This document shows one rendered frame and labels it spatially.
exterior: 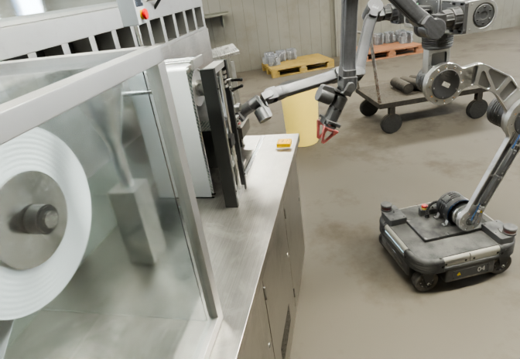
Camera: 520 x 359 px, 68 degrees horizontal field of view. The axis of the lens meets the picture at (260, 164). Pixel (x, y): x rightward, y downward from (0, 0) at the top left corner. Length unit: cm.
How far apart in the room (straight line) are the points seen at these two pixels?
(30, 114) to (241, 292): 82
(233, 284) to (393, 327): 125
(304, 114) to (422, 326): 246
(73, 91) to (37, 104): 6
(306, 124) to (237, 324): 322
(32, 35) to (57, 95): 85
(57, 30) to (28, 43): 14
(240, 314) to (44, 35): 100
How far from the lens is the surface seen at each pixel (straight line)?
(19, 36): 133
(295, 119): 408
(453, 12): 176
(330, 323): 225
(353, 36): 158
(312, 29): 847
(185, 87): 146
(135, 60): 68
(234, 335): 105
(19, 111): 48
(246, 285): 117
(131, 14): 122
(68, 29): 149
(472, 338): 229
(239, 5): 812
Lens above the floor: 169
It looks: 25 degrees down
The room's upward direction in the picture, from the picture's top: 8 degrees counter-clockwise
